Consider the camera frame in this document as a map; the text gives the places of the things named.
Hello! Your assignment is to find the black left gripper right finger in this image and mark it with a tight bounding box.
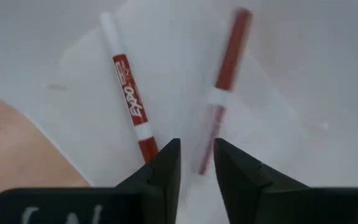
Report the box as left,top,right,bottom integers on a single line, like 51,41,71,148
214,139,358,224

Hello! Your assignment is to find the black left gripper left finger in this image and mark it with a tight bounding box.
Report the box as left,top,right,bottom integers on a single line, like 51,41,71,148
0,139,181,224

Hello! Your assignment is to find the brown Expo marker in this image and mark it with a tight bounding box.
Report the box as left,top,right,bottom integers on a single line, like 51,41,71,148
99,11,160,164
197,8,254,175

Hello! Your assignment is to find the white plastic bin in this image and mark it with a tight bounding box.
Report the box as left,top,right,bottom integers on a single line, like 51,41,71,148
0,0,358,224

